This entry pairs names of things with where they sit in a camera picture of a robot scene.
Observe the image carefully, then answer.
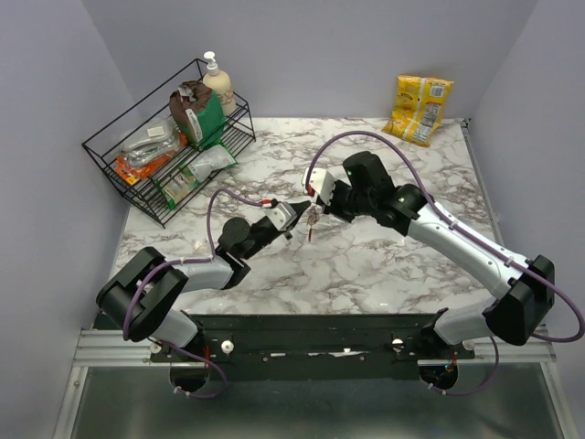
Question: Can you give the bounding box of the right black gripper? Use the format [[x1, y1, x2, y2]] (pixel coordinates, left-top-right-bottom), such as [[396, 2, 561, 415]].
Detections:
[[317, 177, 375, 223]]

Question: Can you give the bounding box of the metal red key organizer plate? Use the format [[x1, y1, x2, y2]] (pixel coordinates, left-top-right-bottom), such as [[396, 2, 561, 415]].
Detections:
[[306, 204, 321, 242]]

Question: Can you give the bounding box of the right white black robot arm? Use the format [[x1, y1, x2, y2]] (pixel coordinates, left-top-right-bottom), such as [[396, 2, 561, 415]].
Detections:
[[304, 152, 554, 359]]

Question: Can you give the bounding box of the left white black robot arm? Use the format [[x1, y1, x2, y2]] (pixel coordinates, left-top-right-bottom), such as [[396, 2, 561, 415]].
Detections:
[[96, 199, 311, 361]]

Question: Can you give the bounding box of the green white snack packet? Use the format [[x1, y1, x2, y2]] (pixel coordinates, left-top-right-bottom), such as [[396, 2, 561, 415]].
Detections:
[[159, 143, 238, 210]]

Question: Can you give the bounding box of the yellow chips bag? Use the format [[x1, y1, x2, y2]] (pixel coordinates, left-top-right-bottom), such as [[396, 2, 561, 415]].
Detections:
[[382, 75, 454, 146]]

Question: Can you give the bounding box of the brown green bag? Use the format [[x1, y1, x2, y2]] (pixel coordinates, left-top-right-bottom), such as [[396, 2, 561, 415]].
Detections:
[[168, 80, 226, 150]]

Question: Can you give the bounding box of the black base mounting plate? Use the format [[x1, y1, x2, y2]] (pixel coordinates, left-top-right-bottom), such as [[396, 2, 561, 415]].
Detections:
[[93, 313, 534, 383]]

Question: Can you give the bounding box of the cream pump lotion bottle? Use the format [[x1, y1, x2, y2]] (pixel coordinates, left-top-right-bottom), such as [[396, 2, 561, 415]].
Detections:
[[203, 51, 237, 116]]

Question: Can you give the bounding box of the clear plastic packet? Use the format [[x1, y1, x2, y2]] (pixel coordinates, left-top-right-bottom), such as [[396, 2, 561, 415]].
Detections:
[[122, 120, 182, 166]]

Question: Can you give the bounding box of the orange snack packet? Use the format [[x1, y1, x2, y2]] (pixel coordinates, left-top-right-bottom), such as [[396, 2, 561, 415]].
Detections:
[[116, 155, 172, 186]]

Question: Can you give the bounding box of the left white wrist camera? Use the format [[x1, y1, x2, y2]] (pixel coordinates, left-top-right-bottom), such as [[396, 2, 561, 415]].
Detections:
[[265, 202, 293, 231]]

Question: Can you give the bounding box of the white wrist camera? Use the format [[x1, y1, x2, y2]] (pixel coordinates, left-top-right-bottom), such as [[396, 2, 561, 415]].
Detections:
[[265, 202, 293, 231], [302, 168, 335, 206]]

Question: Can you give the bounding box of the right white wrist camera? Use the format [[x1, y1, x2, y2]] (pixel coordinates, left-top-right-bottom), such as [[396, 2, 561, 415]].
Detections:
[[302, 168, 335, 206]]

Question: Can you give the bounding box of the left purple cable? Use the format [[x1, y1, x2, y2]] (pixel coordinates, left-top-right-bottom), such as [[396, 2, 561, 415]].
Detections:
[[122, 188, 275, 400]]

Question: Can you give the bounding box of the black wire rack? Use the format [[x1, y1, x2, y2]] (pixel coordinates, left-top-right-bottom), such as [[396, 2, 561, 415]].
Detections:
[[82, 59, 256, 226]]

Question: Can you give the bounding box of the aluminium rail frame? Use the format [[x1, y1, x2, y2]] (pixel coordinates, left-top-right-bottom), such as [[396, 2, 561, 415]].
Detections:
[[55, 316, 578, 438]]

